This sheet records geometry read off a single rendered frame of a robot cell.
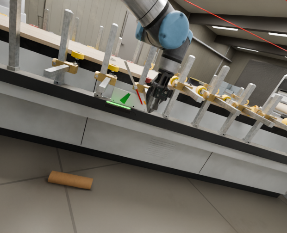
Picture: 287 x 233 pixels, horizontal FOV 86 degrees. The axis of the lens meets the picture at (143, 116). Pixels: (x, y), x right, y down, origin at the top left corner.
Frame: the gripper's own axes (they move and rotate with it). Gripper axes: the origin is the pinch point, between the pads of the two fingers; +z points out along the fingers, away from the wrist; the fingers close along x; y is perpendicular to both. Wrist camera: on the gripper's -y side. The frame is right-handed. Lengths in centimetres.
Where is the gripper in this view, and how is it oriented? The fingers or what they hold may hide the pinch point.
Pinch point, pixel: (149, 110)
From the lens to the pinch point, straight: 74.9
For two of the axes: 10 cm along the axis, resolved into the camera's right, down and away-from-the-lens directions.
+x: 9.4, 2.8, 2.1
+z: -3.4, 8.6, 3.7
